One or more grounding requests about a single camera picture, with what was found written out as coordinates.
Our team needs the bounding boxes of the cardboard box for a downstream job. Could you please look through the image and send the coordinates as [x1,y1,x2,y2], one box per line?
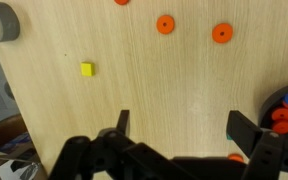
[0,114,48,180]

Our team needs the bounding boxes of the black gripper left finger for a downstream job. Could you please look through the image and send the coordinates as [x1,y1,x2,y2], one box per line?
[116,110,130,136]

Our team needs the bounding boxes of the black bowl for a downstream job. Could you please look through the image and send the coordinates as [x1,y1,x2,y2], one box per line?
[259,85,288,134]

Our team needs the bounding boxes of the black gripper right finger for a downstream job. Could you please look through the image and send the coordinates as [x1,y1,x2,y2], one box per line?
[226,110,263,157]

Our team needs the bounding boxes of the round orange block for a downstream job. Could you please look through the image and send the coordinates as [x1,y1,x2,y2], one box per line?
[156,15,175,34]
[114,0,129,5]
[271,108,288,121]
[212,23,233,43]
[228,153,244,163]
[272,120,288,134]

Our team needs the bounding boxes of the small teal block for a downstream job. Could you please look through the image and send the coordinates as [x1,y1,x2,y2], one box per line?
[226,134,232,140]

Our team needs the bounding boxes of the yellow square block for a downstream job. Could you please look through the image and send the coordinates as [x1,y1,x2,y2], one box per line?
[81,62,95,77]

